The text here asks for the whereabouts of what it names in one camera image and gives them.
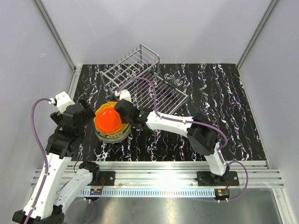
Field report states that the aluminium rail frame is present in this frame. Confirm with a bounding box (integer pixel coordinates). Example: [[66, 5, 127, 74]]
[[30, 161, 285, 194]]

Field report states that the left aluminium corner post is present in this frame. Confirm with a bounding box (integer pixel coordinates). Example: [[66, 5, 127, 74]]
[[32, 0, 82, 75]]

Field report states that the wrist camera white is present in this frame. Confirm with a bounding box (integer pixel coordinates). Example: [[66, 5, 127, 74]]
[[55, 91, 75, 114], [114, 90, 132, 103]]

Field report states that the yellow dotted scalloped plate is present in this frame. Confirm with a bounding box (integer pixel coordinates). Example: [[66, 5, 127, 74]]
[[95, 101, 117, 116]]

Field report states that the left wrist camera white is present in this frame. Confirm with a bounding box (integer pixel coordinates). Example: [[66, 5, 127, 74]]
[[55, 91, 75, 114]]

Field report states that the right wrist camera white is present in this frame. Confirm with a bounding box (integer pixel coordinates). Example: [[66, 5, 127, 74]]
[[114, 90, 132, 103]]

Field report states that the aluminium corner post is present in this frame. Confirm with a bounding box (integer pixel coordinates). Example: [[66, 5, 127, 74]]
[[32, 0, 82, 75], [235, 0, 281, 70]]

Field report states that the slotted cable duct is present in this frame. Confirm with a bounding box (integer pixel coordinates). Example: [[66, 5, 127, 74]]
[[78, 188, 215, 198]]

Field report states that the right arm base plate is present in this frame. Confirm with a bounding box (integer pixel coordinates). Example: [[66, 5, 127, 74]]
[[195, 171, 240, 187]]

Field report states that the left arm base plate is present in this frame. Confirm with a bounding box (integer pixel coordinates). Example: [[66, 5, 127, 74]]
[[88, 171, 116, 186]]

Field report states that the orange red plate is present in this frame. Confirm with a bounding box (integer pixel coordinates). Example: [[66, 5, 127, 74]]
[[94, 108, 123, 134]]

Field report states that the grey wire dish rack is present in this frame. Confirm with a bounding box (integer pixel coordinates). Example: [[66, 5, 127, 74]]
[[100, 44, 188, 115]]

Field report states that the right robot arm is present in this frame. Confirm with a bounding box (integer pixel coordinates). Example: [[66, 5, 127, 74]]
[[114, 99, 229, 185]]

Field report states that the right aluminium corner post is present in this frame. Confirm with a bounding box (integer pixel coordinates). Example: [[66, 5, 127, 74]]
[[235, 0, 281, 70]]

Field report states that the stack of plates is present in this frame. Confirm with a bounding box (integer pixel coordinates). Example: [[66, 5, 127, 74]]
[[93, 123, 131, 143]]

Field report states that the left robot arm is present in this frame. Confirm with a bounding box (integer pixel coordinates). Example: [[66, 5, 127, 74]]
[[12, 92, 100, 224]]

